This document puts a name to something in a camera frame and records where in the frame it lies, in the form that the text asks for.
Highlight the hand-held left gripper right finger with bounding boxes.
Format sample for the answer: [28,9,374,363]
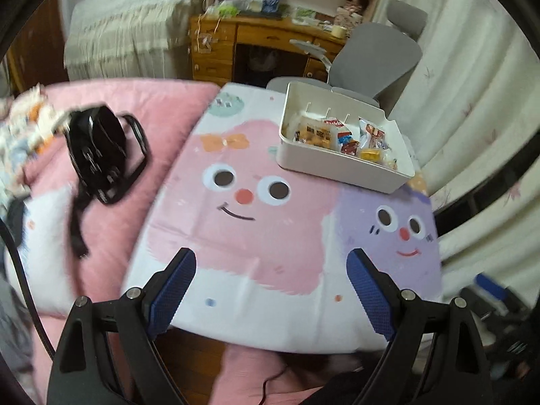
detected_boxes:
[346,248,492,405]

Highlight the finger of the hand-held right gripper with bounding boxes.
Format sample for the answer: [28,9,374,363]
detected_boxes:
[472,273,509,317]

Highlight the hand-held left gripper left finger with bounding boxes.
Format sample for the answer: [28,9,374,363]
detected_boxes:
[47,247,197,405]

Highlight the white plastic storage box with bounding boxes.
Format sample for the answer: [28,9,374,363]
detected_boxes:
[276,81,416,195]

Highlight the grey white puffed snack bag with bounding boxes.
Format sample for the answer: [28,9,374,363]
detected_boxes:
[358,117,388,152]

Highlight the clear tray of puff balls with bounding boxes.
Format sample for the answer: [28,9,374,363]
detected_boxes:
[300,117,339,149]

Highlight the small white cracker packet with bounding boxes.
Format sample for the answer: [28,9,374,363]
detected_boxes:
[324,116,353,136]

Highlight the black shoulder bag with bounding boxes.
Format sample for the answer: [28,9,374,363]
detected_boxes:
[63,105,152,259]

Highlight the cartoon printed table cover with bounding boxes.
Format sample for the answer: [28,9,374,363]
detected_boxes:
[124,82,443,353]

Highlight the person's dark clothing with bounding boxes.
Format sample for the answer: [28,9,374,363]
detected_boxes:
[295,346,389,405]

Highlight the person's pink fleece clothing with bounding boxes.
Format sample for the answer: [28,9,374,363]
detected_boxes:
[211,340,325,405]

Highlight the white printed pillow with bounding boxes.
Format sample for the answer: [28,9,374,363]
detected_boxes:
[2,186,85,317]

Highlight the pink bed blanket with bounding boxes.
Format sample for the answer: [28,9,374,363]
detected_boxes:
[0,80,222,405]

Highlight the white floral curtain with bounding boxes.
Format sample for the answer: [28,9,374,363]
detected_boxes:
[371,0,540,304]

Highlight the pile of printed clothes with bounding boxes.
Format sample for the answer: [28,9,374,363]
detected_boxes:
[0,84,72,203]

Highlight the grey office chair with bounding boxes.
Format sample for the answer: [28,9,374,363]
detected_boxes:
[266,0,429,108]

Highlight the clear plastic bag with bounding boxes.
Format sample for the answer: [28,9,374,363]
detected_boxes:
[247,48,279,72]

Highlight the white lace cloth cover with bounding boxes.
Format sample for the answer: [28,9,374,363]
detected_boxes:
[63,0,199,81]

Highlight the wooden desk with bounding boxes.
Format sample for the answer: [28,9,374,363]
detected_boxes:
[189,12,351,89]

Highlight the brown wooden door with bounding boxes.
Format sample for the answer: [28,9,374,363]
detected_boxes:
[6,0,70,93]

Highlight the doll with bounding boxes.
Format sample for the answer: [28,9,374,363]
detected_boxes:
[335,0,368,30]

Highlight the green tissue pack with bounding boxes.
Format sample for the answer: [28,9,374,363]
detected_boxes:
[211,0,241,18]

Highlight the black cable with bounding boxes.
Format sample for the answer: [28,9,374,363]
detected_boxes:
[0,219,57,361]

